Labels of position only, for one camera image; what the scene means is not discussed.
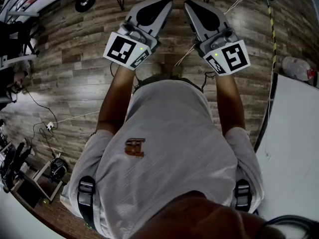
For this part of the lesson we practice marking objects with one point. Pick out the person's left forearm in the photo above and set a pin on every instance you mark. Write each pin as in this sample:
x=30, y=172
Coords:
x=114, y=101

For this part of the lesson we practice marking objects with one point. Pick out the black wheel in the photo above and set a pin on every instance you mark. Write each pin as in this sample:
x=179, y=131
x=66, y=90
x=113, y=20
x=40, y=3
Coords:
x=85, y=2

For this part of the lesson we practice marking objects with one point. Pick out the white table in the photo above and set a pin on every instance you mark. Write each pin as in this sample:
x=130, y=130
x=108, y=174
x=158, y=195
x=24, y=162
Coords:
x=294, y=133

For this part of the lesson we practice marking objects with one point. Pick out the black metal rack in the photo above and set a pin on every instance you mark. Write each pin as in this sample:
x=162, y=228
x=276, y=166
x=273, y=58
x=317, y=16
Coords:
x=17, y=34

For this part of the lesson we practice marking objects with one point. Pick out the grey T-shirt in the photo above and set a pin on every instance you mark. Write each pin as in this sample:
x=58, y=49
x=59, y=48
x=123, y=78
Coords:
x=169, y=133

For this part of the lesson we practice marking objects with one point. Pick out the person's right forearm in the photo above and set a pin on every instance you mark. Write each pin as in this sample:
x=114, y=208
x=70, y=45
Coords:
x=229, y=103

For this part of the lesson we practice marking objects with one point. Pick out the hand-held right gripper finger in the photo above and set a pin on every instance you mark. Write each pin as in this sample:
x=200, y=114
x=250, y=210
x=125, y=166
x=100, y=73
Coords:
x=193, y=21
x=216, y=17

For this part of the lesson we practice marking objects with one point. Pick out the olive shoe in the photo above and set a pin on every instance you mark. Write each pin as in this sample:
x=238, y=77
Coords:
x=157, y=69
x=177, y=71

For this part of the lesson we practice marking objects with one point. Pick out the dark trousers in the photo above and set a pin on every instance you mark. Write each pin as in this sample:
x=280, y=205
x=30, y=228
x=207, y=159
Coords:
x=149, y=80

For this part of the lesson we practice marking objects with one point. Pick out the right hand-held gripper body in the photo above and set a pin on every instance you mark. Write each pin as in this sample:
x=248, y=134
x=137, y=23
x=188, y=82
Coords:
x=231, y=56

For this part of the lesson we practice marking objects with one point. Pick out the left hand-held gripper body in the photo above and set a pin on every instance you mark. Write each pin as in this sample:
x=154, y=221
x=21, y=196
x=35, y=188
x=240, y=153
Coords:
x=124, y=50

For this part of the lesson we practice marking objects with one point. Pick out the white wooden frame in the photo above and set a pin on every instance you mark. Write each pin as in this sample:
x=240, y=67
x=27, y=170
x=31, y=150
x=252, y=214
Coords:
x=41, y=170

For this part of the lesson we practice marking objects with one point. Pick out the yellow black striped tape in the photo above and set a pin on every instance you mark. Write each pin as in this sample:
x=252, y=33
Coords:
x=273, y=35

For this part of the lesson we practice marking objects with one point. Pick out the black equipment pile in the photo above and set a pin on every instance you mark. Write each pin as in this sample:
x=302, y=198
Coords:
x=12, y=163

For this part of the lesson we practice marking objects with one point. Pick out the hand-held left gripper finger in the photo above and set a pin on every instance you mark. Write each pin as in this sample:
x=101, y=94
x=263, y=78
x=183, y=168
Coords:
x=164, y=17
x=139, y=7

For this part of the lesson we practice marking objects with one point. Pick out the person's face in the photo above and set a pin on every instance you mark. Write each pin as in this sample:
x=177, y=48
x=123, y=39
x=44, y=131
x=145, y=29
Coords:
x=199, y=220

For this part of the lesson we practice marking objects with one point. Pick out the clear plastic bottle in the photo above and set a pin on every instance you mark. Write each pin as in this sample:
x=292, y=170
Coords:
x=296, y=67

